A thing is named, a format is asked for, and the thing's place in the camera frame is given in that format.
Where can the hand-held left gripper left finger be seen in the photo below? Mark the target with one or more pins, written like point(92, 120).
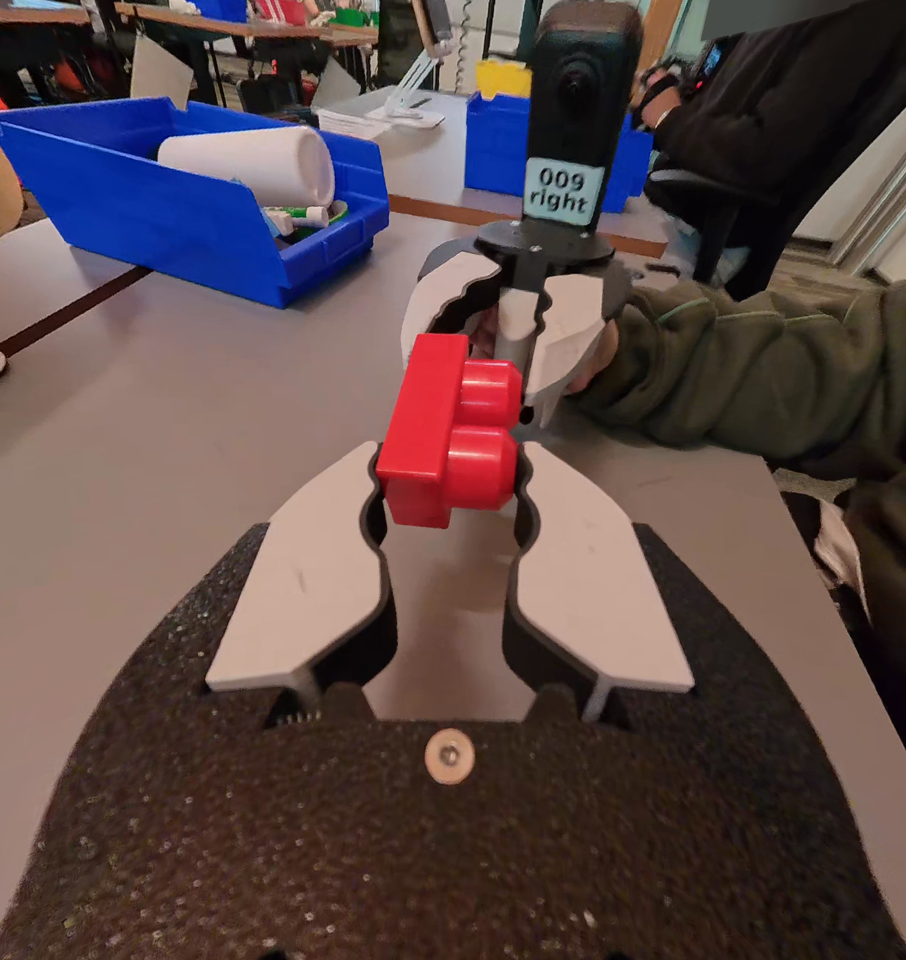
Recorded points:
point(310, 585)

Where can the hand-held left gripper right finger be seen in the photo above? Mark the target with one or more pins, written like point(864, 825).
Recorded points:
point(595, 592)

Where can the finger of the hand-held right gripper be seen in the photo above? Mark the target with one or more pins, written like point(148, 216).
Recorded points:
point(442, 281)
point(573, 322)

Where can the red building block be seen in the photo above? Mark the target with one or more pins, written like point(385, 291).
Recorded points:
point(423, 435)

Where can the person's right forearm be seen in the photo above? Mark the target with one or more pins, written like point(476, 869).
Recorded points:
point(760, 375)

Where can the person's right hand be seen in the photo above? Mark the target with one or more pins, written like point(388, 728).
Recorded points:
point(599, 360)

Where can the yellow bin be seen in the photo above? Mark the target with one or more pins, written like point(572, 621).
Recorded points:
point(502, 79)

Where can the blue bin with white tag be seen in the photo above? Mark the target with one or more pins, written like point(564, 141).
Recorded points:
point(498, 157)

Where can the white green marker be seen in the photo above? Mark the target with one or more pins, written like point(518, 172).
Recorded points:
point(299, 216)

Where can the black board on white stand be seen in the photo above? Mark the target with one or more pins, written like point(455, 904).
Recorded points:
point(430, 22)

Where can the white paper sheets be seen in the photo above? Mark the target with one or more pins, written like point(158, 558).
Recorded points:
point(352, 121)

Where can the grey cardboard sheet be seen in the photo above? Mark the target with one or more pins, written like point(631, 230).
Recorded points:
point(339, 86)
point(160, 75)

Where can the white cylinder roll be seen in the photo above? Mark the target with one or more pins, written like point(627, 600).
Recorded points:
point(250, 161)

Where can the blue storage bin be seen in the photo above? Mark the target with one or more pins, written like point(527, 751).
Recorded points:
point(160, 225)

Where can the person's torso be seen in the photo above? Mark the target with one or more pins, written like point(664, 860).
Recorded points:
point(895, 540)

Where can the red box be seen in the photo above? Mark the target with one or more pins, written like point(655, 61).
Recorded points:
point(288, 11)

